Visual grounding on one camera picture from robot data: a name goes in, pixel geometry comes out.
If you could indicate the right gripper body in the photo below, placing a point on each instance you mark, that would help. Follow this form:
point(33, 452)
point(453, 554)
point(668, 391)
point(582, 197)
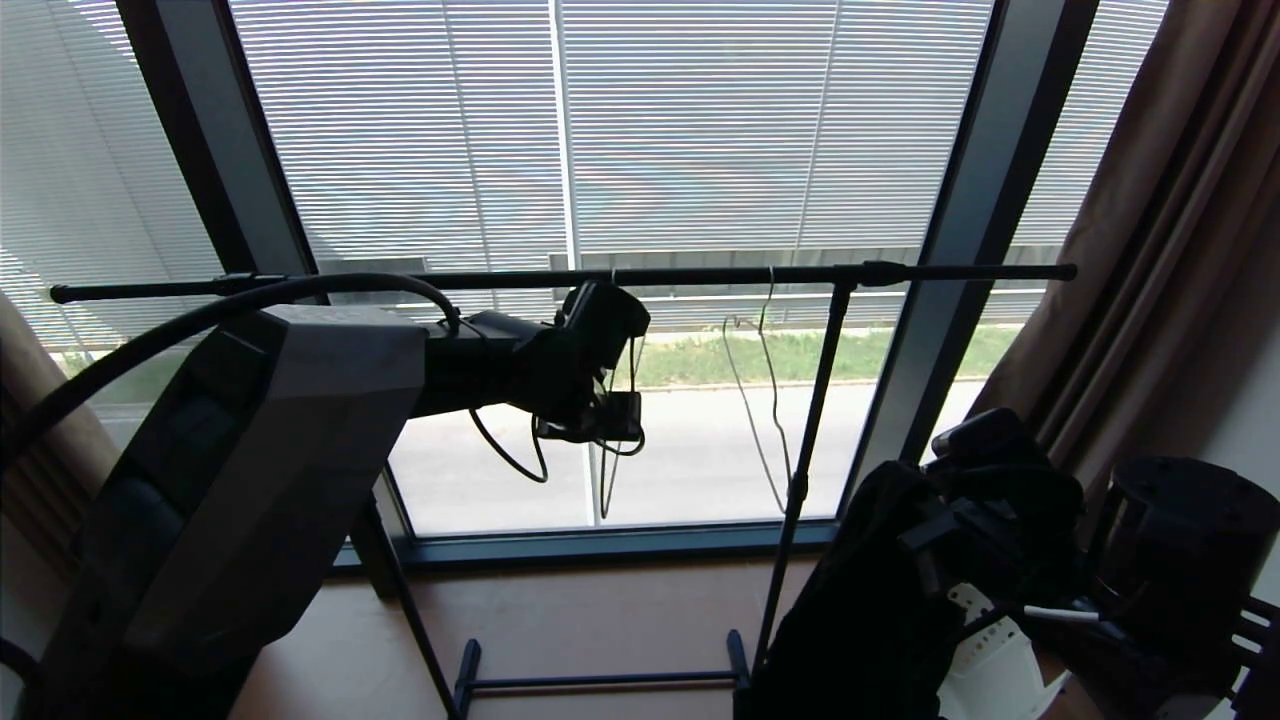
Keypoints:
point(945, 550)

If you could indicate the black shorts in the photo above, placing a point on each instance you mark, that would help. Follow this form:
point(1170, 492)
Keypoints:
point(840, 620)

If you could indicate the pink clothes hanger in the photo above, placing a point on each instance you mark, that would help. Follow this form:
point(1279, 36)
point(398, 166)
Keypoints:
point(755, 420)
point(606, 480)

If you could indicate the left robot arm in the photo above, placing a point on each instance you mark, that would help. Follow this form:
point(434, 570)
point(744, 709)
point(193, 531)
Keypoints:
point(270, 470)

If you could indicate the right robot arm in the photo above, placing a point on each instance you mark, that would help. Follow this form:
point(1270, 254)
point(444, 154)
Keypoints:
point(1180, 550)

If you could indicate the white laundry basket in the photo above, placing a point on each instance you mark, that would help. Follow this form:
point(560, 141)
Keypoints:
point(990, 670)

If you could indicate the black clothes rack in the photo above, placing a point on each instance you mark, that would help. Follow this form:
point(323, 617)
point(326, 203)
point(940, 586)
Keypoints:
point(700, 277)

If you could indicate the brown curtain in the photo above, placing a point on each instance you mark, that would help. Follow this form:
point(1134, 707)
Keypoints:
point(25, 370)
point(1150, 250)

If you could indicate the window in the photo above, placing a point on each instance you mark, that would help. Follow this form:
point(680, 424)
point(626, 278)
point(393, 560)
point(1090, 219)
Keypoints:
point(1000, 150)

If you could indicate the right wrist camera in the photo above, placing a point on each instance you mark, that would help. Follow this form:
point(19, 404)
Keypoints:
point(985, 440)

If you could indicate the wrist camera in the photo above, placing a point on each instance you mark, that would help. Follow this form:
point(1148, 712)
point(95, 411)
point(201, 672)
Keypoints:
point(985, 440)
point(610, 418)

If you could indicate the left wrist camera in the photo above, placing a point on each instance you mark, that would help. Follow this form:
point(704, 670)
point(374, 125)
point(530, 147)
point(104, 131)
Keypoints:
point(610, 418)

